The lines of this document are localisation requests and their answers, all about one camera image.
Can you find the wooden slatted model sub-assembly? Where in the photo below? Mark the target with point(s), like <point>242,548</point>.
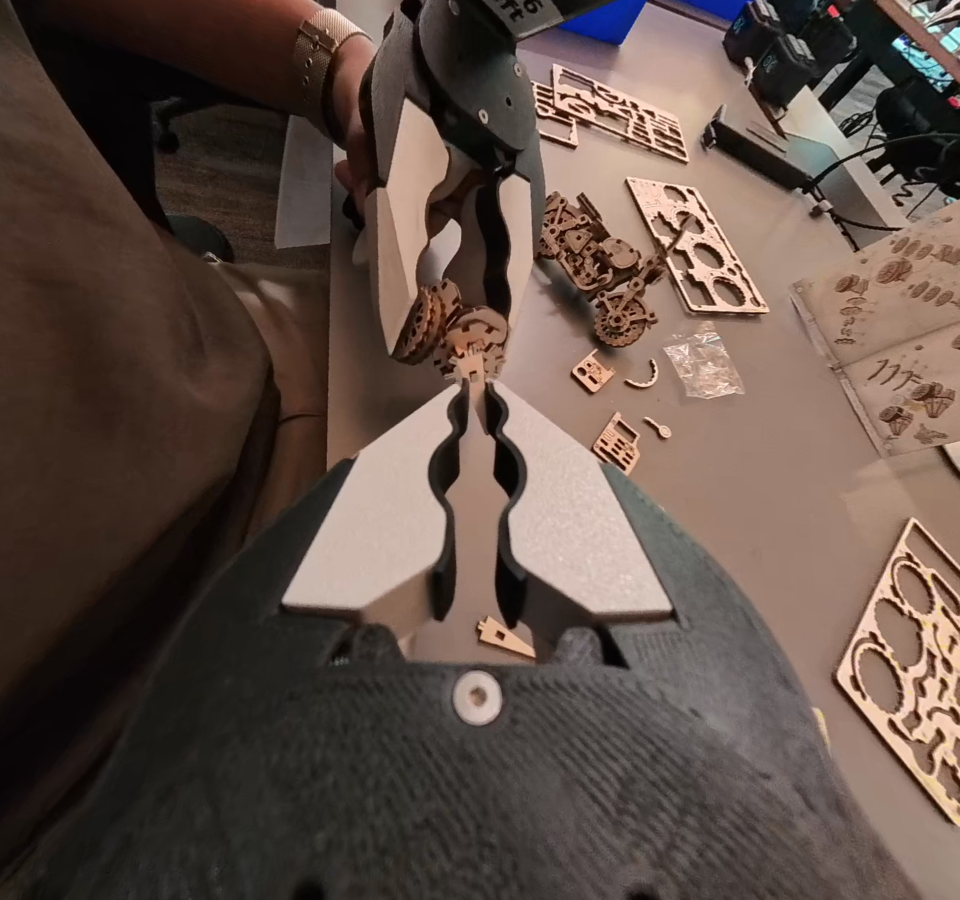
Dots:
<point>480,330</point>

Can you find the curved toothed wooden piece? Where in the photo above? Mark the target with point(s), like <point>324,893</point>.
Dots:
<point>646,382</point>

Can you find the small slotted wooden frame piece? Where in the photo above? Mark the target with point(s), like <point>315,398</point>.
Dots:
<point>600,444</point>

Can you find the black chair base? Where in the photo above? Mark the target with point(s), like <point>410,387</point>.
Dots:
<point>199,236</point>

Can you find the person's left hand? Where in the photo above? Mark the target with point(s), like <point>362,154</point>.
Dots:
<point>356,164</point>

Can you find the printed instruction booklet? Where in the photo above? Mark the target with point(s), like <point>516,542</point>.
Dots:
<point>900,330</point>

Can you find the triangular wooden piece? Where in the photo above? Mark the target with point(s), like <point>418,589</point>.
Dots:
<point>517,646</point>

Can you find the person's left forearm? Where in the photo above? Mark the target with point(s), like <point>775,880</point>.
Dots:
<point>225,14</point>

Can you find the small notched wooden piece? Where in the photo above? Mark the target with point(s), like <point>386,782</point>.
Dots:
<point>469,373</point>

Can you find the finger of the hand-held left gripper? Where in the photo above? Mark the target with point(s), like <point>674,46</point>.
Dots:
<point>401,224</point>
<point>519,239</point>

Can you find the grey desk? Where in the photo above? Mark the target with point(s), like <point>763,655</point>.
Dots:
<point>750,465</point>

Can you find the wooden motorcycle model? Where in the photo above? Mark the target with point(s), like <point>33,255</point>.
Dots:
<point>592,254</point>

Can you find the small clear plastic bag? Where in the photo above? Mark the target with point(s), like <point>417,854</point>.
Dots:
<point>705,363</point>

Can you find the wooden sheet with oval cutouts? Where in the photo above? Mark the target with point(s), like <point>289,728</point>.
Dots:
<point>913,536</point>

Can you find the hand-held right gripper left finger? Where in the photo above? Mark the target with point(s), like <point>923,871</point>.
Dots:
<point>360,540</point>

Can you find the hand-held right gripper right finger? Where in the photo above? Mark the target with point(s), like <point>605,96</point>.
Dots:
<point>585,540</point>

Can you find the wooden sheet with mixed cutouts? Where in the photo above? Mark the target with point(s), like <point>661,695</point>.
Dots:
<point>559,89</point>

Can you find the square wooden piece with holes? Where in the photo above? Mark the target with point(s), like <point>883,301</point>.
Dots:
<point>581,375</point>

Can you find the round-headed wooden pin piece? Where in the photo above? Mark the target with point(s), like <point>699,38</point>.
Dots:
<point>664,431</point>

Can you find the gold mesh wristwatch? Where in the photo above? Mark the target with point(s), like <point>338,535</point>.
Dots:
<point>322,37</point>

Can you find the wooden sheet with round cutouts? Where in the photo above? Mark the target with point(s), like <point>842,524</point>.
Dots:
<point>645,191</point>

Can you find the white paper sheet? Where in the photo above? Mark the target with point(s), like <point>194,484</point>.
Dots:
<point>304,187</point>

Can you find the black battery pack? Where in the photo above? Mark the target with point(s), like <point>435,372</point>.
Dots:
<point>750,29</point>
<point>784,71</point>

